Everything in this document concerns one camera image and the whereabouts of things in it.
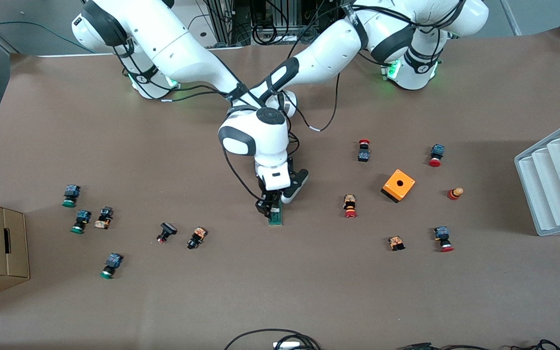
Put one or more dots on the green mushroom push button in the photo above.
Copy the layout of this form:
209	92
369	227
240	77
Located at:
113	262
81	218
71	193

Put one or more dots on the red yellow button head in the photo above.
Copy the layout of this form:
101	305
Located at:
455	194

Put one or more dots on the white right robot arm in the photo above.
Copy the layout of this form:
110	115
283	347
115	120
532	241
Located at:
183	48

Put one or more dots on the dark equipment rack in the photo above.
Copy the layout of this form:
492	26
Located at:
265	19

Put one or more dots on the red mushroom button orange block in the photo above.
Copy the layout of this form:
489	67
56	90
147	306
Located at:
349	201

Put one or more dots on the grey ridged tray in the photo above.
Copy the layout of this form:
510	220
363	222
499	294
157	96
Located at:
552	180

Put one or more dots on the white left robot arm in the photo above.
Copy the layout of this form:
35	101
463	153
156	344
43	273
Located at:
338	43

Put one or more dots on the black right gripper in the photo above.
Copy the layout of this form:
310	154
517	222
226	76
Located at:
266	200

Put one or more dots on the small orange contact block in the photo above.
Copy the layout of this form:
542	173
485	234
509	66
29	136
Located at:
396	242

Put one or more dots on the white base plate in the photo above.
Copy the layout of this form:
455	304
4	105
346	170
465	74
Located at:
197	19

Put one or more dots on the black square push button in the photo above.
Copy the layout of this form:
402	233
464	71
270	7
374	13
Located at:
168	228

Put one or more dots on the red button black block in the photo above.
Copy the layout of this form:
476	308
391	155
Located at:
363	155

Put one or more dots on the white plug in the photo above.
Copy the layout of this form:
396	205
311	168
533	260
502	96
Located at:
287	345

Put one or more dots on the red mushroom button blue block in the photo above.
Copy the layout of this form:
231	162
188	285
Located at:
437	150
441	233

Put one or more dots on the black selector switch orange block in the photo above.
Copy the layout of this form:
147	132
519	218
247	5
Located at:
197	236
105	216

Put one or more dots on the orange button enclosure box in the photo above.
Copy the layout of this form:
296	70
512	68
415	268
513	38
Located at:
392	189

